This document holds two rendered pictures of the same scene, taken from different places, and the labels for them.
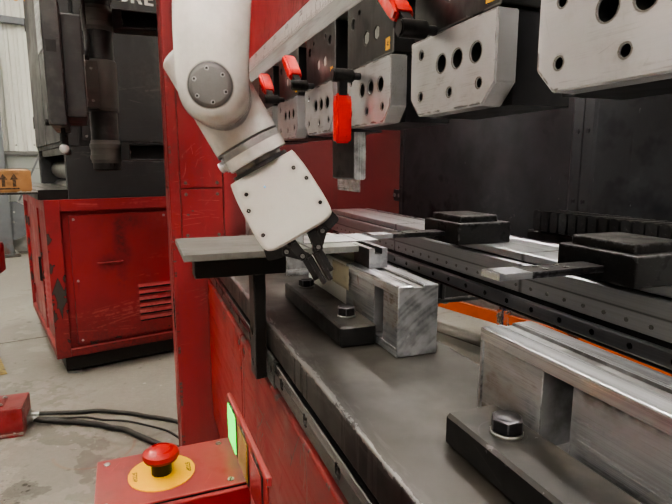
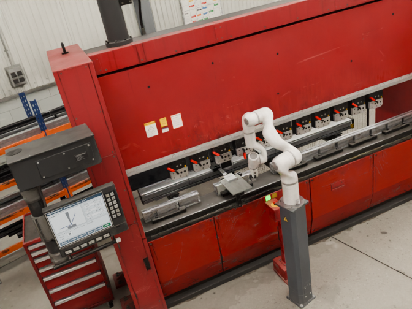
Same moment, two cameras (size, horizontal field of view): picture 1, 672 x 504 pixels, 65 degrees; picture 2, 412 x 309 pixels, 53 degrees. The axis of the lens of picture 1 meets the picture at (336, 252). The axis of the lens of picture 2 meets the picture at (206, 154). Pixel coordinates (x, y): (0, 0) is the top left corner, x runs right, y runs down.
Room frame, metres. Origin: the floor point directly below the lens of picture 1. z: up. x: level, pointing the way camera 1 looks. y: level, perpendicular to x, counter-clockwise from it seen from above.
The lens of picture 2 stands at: (0.90, 3.10, 2.82)
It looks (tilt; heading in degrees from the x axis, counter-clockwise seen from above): 27 degrees down; 273
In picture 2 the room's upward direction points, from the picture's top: 11 degrees counter-clockwise
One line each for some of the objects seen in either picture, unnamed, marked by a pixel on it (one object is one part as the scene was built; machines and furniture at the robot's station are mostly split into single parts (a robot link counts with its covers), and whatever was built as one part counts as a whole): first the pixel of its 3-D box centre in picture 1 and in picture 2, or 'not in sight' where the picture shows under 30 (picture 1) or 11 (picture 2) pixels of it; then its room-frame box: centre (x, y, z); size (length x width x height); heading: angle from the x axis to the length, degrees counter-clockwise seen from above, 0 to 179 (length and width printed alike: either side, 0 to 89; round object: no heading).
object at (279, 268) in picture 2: not in sight; (288, 267); (0.50, 0.20, 0.06); 0.25 x 0.20 x 0.12; 112
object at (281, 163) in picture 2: not in sight; (284, 168); (0.49, 0.53, 1.30); 0.19 x 0.12 x 0.24; 30
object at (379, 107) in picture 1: (395, 63); (241, 144); (0.74, -0.08, 1.26); 0.15 x 0.09 x 0.17; 20
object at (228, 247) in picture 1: (263, 244); (235, 184); (0.85, 0.12, 1.00); 0.26 x 0.18 x 0.01; 110
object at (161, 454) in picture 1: (161, 463); not in sight; (0.55, 0.20, 0.79); 0.04 x 0.04 x 0.04
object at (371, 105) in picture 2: not in sight; (373, 98); (-0.58, -0.56, 1.26); 0.15 x 0.09 x 0.17; 20
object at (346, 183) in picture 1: (348, 162); (225, 164); (0.90, -0.02, 1.13); 0.10 x 0.02 x 0.10; 20
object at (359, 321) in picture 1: (323, 308); (236, 188); (0.84, 0.02, 0.89); 0.30 x 0.05 x 0.03; 20
